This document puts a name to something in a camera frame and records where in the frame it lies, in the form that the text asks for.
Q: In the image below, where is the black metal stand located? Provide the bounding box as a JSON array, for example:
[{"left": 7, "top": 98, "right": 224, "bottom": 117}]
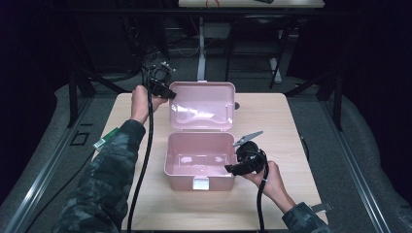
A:
[
  {"left": 65, "top": 68, "right": 131, "bottom": 129},
  {"left": 284, "top": 68, "right": 345, "bottom": 132}
]

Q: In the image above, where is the white box under desk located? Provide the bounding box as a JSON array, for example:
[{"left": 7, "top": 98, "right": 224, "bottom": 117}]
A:
[{"left": 203, "top": 21, "right": 231, "bottom": 41}]

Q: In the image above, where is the person's right hand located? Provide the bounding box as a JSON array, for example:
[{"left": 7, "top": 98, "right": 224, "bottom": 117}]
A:
[{"left": 242, "top": 160, "right": 287, "bottom": 199}]

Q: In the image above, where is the left hand-held gripper black cable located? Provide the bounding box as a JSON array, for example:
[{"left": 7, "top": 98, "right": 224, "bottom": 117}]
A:
[{"left": 126, "top": 86, "right": 155, "bottom": 233}]

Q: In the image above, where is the pink plastic storage box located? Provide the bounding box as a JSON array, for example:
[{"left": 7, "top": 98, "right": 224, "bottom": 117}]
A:
[{"left": 163, "top": 81, "right": 238, "bottom": 192}]

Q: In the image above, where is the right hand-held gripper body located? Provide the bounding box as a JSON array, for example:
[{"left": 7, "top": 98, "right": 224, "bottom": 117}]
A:
[{"left": 232, "top": 130, "right": 269, "bottom": 176}]

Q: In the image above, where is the aluminium floor rail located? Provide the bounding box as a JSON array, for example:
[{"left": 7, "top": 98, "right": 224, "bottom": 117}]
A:
[
  {"left": 319, "top": 96, "right": 394, "bottom": 233},
  {"left": 3, "top": 96, "right": 95, "bottom": 233}
]

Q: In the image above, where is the black chair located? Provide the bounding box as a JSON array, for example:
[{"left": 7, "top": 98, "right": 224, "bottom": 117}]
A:
[{"left": 224, "top": 14, "right": 292, "bottom": 90}]

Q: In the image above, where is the hand-held gripper black cable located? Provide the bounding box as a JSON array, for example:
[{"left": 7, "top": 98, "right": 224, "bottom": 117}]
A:
[
  {"left": 256, "top": 151, "right": 271, "bottom": 233},
  {"left": 126, "top": 86, "right": 155, "bottom": 233}
]

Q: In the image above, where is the white desk with white legs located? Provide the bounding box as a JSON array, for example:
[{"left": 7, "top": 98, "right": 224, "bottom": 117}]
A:
[{"left": 178, "top": 0, "right": 326, "bottom": 84}]

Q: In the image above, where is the person's left hand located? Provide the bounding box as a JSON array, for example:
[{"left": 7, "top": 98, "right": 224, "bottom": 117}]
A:
[{"left": 129, "top": 84, "right": 169, "bottom": 126}]

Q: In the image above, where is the right hand-held gripper black cable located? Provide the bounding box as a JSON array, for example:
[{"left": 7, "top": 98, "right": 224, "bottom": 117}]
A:
[{"left": 256, "top": 151, "right": 271, "bottom": 233}]

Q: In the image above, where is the grey tape strip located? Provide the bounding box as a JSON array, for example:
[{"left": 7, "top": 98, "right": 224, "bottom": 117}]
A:
[{"left": 309, "top": 202, "right": 334, "bottom": 214}]

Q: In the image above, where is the thin black floor cable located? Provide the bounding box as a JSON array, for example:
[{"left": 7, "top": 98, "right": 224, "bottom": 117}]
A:
[{"left": 298, "top": 133, "right": 311, "bottom": 163}]

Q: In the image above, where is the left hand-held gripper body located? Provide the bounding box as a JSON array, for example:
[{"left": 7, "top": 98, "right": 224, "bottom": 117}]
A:
[{"left": 141, "top": 60, "right": 177, "bottom": 92}]

